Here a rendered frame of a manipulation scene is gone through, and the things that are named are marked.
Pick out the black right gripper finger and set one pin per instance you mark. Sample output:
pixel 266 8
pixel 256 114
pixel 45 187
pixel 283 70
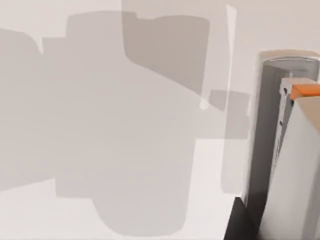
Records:
pixel 238 222

